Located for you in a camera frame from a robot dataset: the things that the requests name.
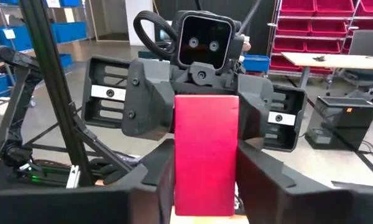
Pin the silver frame bracket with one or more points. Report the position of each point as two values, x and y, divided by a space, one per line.
72 176

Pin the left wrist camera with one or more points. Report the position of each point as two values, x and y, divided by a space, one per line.
205 40

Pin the grey office chair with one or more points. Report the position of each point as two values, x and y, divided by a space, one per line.
365 43

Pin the red wooden block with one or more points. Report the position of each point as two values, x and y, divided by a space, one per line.
206 155

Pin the blue storage bin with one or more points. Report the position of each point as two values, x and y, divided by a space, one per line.
256 63

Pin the black computer case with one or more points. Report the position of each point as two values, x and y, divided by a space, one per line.
342 124

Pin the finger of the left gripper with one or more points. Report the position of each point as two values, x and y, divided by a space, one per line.
255 109
149 102

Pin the rack of blue bins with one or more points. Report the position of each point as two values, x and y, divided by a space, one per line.
6 37

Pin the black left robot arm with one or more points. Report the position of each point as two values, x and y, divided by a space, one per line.
14 102

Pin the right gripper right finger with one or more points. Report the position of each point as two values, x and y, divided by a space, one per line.
283 199

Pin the metal rack of red bins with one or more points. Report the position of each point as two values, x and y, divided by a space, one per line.
314 28

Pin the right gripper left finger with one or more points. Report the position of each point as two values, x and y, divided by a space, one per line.
155 186

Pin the light wooden desk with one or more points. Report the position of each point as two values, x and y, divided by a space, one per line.
329 60

